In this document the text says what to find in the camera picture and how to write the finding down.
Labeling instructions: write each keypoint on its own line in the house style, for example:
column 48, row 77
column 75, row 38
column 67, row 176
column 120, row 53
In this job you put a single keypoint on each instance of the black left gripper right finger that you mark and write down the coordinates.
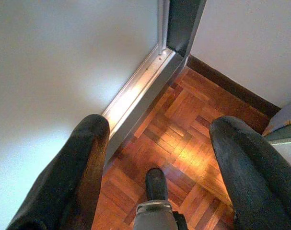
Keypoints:
column 255, row 182

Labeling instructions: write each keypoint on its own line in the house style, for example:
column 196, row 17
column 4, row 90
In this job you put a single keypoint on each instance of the dark door frame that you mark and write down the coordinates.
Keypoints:
column 183, row 24

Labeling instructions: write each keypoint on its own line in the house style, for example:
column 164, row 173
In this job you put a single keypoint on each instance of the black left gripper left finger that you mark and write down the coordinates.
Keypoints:
column 63, row 179

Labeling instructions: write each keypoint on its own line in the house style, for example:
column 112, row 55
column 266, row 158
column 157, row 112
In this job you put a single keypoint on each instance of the aluminium sliding door track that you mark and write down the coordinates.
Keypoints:
column 135, row 91

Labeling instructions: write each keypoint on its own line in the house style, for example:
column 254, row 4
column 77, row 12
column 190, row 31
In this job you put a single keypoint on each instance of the dark wooden baseboard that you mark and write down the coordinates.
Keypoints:
column 231, row 88

